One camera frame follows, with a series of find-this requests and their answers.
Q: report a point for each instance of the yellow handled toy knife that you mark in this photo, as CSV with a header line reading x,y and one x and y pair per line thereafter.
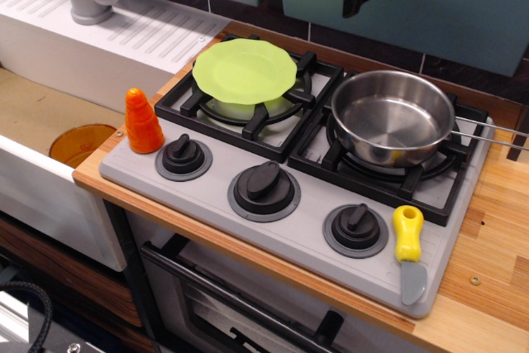
x,y
407,224

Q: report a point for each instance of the green plastic plate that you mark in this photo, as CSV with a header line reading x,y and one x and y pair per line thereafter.
x,y
245,71

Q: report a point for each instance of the black burner grate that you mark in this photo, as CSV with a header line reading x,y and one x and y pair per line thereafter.
x,y
269,130
432,186

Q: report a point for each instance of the grey toy stove top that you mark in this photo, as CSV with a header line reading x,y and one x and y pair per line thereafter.
x,y
299,237

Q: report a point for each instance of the black right stove knob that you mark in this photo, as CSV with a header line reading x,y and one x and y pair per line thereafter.
x,y
355,231

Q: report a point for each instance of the orange toy carrot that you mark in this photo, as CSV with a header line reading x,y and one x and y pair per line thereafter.
x,y
142,125

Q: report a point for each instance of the toy oven door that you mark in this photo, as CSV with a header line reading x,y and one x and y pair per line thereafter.
x,y
221,305

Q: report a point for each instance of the black middle stove knob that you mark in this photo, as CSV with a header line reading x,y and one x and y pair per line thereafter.
x,y
264,193

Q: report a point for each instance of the white toy sink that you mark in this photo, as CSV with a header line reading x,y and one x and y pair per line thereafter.
x,y
56,75

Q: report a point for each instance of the black right burner grate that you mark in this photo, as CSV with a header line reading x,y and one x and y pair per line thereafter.
x,y
432,186

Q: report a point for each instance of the stainless steel pan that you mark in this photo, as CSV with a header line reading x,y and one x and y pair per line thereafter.
x,y
394,119

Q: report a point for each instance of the black left burner grate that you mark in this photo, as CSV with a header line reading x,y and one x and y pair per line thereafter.
x,y
269,130

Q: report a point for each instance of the black left stove knob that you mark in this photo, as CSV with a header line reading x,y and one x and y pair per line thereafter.
x,y
183,160

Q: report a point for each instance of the black stove knob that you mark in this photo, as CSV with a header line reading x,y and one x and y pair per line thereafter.
x,y
355,231
183,160
264,193

